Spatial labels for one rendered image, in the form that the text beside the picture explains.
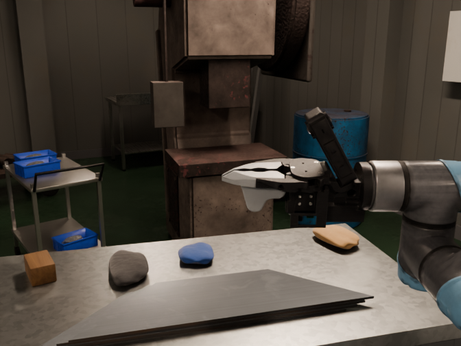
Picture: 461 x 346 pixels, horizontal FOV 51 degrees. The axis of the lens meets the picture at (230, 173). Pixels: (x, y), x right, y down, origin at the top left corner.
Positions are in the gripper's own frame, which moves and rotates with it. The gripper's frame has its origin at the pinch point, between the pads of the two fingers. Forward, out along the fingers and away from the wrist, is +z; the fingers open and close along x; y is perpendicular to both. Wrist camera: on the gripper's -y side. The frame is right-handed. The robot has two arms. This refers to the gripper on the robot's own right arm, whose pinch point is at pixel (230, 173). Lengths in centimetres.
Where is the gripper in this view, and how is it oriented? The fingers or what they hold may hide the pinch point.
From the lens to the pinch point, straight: 70.1
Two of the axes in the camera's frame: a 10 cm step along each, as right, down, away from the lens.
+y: 0.0, 9.2, 3.9
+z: -10.0, 0.0, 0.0
